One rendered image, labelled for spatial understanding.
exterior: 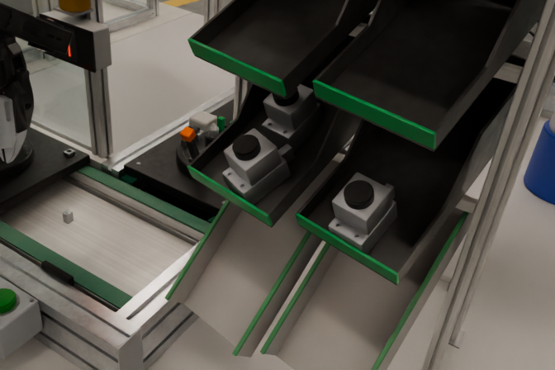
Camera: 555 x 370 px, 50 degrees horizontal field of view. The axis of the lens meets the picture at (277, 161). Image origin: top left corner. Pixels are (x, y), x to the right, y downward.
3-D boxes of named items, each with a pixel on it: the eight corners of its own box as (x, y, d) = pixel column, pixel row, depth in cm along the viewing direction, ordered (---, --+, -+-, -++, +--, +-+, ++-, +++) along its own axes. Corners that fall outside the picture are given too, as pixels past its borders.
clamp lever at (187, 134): (197, 163, 110) (187, 136, 104) (188, 159, 110) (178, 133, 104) (208, 149, 111) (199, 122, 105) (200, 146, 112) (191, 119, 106)
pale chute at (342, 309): (358, 419, 69) (346, 420, 65) (274, 353, 76) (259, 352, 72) (477, 215, 71) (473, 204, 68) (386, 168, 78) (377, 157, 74)
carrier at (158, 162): (226, 221, 103) (229, 162, 97) (123, 173, 113) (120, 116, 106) (295, 163, 121) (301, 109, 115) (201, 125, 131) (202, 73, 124)
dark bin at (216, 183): (271, 229, 66) (256, 191, 60) (192, 178, 72) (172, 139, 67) (410, 72, 76) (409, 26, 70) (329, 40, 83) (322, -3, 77)
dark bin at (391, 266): (397, 286, 60) (393, 250, 54) (298, 225, 66) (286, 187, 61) (528, 107, 70) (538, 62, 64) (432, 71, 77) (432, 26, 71)
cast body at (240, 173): (249, 209, 67) (234, 173, 62) (227, 187, 70) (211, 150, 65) (304, 165, 70) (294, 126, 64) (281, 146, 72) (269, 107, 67)
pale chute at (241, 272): (251, 358, 75) (234, 356, 71) (182, 302, 82) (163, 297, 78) (365, 171, 77) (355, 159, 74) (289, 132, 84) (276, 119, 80)
